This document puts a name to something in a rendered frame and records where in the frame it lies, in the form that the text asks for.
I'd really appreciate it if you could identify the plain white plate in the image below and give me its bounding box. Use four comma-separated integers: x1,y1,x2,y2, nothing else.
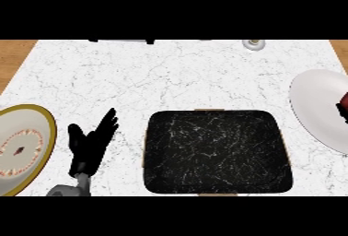
288,68,348,155

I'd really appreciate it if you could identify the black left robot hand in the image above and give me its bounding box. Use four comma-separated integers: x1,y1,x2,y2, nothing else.
67,107,122,178

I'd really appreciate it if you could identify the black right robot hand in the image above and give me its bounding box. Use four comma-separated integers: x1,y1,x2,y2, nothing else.
335,102,348,124

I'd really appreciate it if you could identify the gold-rimmed patterned plate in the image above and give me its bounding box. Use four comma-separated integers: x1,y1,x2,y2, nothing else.
0,103,60,197

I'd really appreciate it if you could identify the black marble tray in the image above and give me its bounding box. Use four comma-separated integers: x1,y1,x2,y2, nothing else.
142,108,296,197

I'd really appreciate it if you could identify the small white round fixture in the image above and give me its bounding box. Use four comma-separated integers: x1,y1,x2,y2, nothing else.
241,40,268,52

